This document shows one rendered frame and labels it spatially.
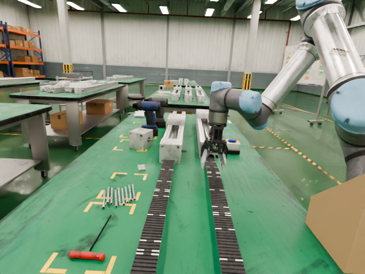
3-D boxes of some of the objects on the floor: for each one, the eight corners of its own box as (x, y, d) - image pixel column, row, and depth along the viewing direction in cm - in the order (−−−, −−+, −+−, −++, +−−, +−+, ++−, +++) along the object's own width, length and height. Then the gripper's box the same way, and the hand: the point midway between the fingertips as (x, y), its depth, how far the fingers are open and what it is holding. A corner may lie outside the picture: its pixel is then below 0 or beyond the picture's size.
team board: (269, 113, 699) (279, 45, 643) (282, 113, 715) (293, 46, 659) (309, 125, 563) (327, 40, 507) (324, 125, 579) (344, 42, 523)
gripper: (200, 124, 85) (196, 175, 91) (238, 126, 85) (232, 178, 91) (199, 119, 93) (195, 166, 99) (234, 120, 93) (228, 168, 99)
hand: (212, 167), depth 98 cm, fingers open, 8 cm apart
